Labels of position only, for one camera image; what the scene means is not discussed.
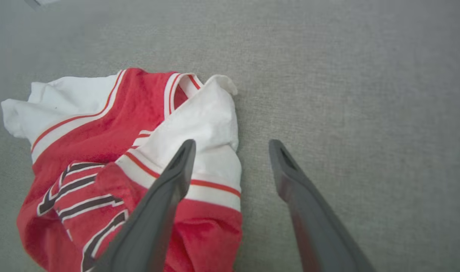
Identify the grey fabric work surface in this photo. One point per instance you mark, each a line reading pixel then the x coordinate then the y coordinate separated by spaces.
pixel 347 75

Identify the red and white basketball jersey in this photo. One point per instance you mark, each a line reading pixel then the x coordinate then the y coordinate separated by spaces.
pixel 112 128

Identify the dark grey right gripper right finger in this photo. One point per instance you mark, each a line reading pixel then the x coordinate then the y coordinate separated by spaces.
pixel 320 234

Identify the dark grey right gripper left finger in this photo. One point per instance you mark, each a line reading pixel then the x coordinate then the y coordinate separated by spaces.
pixel 150 226

